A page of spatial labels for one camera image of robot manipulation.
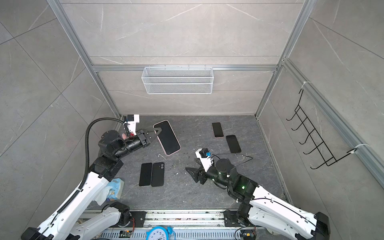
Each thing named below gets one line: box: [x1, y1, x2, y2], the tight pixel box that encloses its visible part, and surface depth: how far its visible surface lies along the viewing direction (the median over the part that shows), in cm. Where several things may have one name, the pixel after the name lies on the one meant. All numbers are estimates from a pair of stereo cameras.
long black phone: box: [153, 120, 182, 156], surface depth 66 cm
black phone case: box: [151, 162, 165, 187], surface depth 90 cm
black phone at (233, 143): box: [225, 134, 242, 154], surface depth 106 cm
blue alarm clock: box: [146, 226, 176, 240], surface depth 69 cm
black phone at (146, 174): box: [139, 162, 152, 187], surface depth 91 cm
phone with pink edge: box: [211, 122, 225, 139], surface depth 113 cm
